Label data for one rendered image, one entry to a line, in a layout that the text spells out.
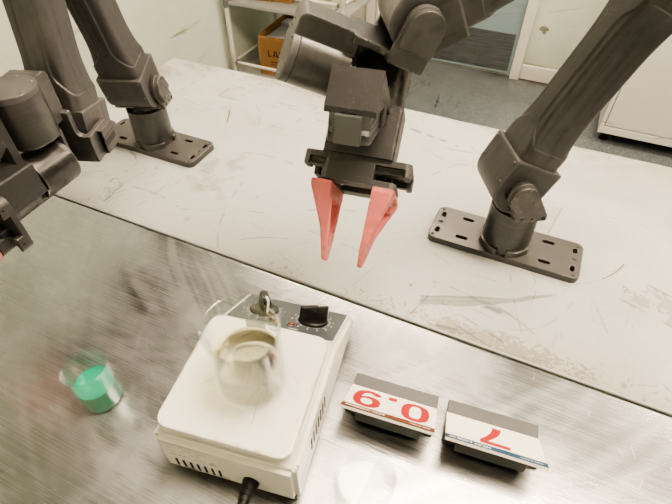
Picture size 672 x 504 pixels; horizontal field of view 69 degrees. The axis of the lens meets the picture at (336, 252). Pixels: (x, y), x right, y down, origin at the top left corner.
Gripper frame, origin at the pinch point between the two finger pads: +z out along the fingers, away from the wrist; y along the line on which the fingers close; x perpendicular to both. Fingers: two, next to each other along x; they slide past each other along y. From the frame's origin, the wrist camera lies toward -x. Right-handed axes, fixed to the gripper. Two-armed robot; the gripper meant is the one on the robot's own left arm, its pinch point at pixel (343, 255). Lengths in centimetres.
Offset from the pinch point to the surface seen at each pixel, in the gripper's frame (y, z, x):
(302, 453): 1.1, 17.2, -5.8
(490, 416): 17.2, 12.8, 6.1
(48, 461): -23.2, 25.2, -4.1
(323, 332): -0.9, 8.0, 2.9
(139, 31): -125, -81, 126
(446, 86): -4, -125, 241
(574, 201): 27.5, -16.7, 31.7
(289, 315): -5.4, 7.3, 4.9
